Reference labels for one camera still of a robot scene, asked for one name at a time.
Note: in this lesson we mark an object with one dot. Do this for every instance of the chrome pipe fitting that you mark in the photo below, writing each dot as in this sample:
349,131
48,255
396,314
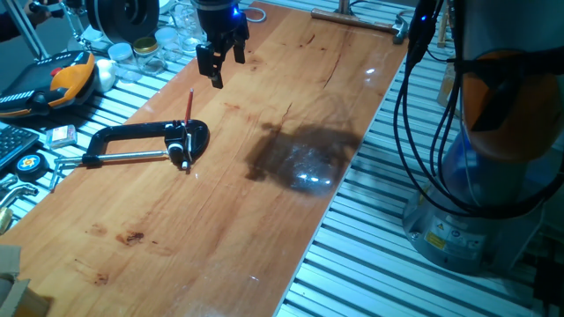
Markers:
17,193

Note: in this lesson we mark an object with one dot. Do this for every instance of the orange and black teach pendant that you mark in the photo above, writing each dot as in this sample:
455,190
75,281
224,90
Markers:
70,79

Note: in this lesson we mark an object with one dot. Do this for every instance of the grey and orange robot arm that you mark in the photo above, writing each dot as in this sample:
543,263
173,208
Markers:
506,110

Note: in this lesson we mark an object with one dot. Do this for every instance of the black pencil sharpener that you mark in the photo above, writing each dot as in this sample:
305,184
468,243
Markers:
176,152

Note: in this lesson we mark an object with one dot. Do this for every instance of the small cardboard block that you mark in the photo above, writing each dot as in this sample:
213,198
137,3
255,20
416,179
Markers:
22,301

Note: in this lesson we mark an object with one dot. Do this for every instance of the white rounded plastic object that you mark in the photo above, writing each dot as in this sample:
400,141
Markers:
106,75

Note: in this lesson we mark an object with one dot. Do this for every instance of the black C-clamp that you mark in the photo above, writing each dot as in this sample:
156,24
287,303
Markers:
132,130

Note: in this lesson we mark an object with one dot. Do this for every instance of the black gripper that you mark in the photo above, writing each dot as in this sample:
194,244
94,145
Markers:
218,19

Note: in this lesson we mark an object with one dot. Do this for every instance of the red pencil with eraser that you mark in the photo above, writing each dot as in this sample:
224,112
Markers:
189,105

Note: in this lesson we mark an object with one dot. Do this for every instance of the grey metal bar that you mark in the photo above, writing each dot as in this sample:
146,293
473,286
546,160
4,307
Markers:
26,28

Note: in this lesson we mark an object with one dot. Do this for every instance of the person hand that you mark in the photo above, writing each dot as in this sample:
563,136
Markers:
39,12

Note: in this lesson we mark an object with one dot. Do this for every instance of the black round tape measure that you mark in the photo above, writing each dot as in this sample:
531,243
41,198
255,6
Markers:
28,164

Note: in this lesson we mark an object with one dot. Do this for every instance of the small printed card box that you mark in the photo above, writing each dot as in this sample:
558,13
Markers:
61,135

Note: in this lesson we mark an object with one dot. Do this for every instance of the glass jar with gold lid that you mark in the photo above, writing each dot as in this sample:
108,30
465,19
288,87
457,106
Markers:
147,50

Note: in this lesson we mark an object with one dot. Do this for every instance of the black keyboard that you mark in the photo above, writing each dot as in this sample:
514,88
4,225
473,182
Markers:
13,143

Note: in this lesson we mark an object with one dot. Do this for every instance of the steel clamp fitting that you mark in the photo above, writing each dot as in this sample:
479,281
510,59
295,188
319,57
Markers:
8,181

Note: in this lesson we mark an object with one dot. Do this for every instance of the orange wooden board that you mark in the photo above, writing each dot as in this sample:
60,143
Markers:
198,242

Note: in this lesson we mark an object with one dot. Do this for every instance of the tall clear glass jar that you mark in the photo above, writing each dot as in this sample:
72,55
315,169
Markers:
187,26

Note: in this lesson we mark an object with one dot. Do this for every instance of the brass fitting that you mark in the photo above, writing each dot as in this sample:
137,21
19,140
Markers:
4,220

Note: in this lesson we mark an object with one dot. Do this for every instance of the black filament spool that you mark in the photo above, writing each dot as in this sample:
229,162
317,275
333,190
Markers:
123,17

